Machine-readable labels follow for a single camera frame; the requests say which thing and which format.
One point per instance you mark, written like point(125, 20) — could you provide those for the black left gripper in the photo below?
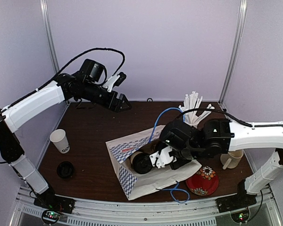
point(115, 106)

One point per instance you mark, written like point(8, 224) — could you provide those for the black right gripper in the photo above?
point(176, 166)

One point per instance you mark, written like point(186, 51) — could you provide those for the black plastic cup lid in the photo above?
point(142, 164)

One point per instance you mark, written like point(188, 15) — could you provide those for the white paper coffee cup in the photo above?
point(134, 155)

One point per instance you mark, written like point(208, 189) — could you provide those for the blue checkered paper bag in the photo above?
point(136, 185)

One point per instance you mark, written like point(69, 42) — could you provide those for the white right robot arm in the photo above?
point(225, 136)

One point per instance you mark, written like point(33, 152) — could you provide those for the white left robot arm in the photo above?
point(83, 84)

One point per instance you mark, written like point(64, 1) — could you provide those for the red floral plate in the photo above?
point(204, 182)

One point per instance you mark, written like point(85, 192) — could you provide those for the cream ceramic mug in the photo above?
point(231, 159)

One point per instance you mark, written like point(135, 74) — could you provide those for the black plastic lid stack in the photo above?
point(65, 169)

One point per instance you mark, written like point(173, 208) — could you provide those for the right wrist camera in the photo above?
point(162, 158)

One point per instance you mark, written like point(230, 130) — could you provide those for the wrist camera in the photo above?
point(114, 81)
point(162, 158)

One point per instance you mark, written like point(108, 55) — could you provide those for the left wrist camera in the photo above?
point(114, 81)

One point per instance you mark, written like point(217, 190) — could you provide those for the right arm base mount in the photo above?
point(236, 201)

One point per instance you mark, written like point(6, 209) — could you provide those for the aluminium front rail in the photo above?
point(199, 212)

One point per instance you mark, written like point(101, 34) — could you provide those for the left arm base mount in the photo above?
point(50, 201)

